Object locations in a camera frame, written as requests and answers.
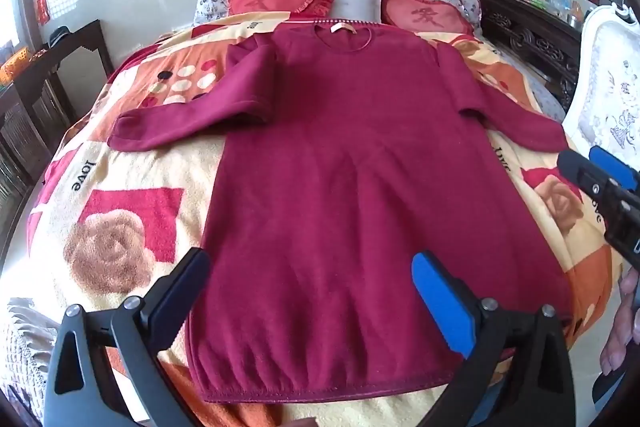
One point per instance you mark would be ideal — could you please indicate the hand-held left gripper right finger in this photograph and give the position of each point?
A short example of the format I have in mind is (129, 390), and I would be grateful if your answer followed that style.
(440, 302)

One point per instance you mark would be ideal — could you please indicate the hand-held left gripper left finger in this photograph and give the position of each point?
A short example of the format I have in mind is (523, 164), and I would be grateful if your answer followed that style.
(180, 297)

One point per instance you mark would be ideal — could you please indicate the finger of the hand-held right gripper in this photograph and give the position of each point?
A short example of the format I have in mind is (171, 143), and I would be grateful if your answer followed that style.
(585, 174)
(612, 164)

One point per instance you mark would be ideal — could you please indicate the maroon fleece sweater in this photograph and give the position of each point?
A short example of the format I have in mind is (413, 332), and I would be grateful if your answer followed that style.
(340, 182)

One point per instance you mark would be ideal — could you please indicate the person's right hand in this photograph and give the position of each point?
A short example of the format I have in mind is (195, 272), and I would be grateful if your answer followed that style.
(625, 332)

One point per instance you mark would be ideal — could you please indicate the white ornate chair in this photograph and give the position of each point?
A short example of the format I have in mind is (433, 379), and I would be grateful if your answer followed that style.
(610, 97)

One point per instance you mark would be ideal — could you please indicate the orange red printed blanket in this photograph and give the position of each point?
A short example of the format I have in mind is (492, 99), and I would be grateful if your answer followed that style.
(150, 167)

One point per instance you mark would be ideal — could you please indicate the dark carved wooden cabinet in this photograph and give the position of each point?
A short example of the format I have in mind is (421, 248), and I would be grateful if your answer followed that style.
(530, 47)

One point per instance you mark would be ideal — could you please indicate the white lace cloth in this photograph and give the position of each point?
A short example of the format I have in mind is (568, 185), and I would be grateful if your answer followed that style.
(25, 347)

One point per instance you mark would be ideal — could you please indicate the dark wooden bench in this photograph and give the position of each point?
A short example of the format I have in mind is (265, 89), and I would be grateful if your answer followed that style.
(50, 107)

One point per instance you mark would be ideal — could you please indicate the orange plastic basket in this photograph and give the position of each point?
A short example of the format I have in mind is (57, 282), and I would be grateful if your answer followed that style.
(14, 64)

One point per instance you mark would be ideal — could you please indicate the black cap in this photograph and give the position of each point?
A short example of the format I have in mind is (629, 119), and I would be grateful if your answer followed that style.
(60, 34)

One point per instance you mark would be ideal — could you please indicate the red paper wall sign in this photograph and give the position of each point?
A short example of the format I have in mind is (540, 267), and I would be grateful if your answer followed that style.
(44, 9)

